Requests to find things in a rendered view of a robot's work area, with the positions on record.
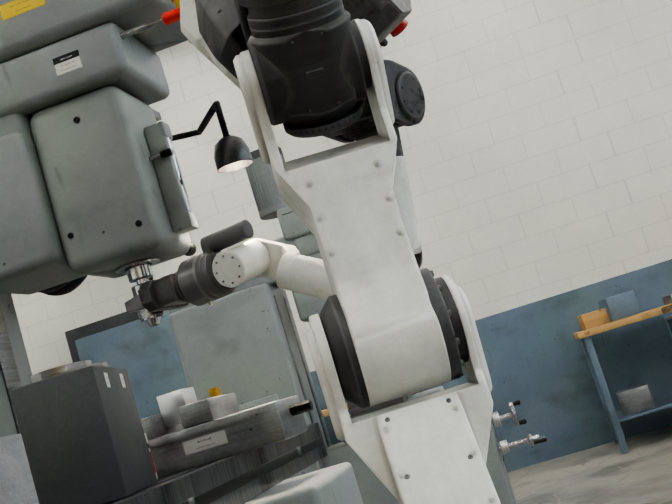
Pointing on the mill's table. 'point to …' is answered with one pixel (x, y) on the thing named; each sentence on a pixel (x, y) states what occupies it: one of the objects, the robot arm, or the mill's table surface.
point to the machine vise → (220, 436)
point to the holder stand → (83, 434)
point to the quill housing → (104, 182)
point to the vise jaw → (208, 410)
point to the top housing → (80, 22)
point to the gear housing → (81, 71)
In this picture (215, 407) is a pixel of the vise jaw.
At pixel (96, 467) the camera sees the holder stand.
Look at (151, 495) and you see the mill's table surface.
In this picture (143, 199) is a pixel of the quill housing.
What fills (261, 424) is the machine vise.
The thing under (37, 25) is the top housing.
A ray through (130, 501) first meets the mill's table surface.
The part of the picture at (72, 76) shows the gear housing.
